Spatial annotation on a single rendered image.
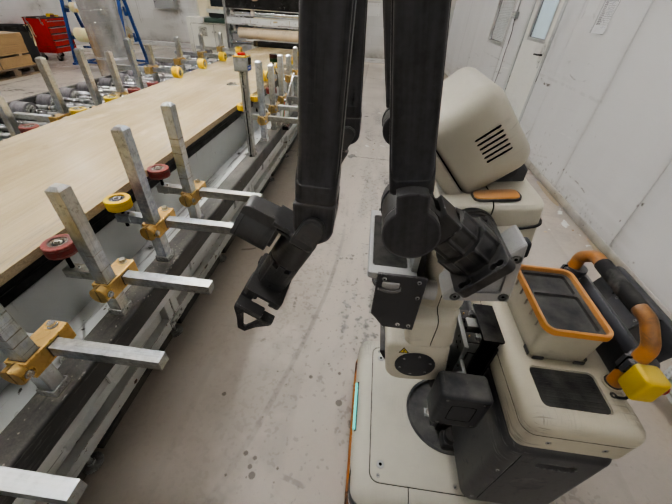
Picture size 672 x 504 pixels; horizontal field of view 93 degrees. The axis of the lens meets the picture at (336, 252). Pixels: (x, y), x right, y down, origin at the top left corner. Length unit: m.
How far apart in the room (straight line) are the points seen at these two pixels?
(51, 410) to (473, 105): 1.06
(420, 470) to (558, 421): 0.56
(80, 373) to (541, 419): 1.08
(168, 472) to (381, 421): 0.85
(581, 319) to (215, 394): 1.44
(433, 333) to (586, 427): 0.35
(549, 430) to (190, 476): 1.25
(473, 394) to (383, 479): 0.50
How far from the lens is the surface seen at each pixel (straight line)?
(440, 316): 0.81
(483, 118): 0.55
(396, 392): 1.39
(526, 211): 0.60
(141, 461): 1.69
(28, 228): 1.29
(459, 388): 0.89
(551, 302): 0.97
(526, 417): 0.87
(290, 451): 1.57
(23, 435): 1.04
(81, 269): 1.19
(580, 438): 0.93
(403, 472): 1.28
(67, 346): 0.96
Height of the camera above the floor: 1.47
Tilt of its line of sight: 38 degrees down
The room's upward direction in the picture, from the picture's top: 4 degrees clockwise
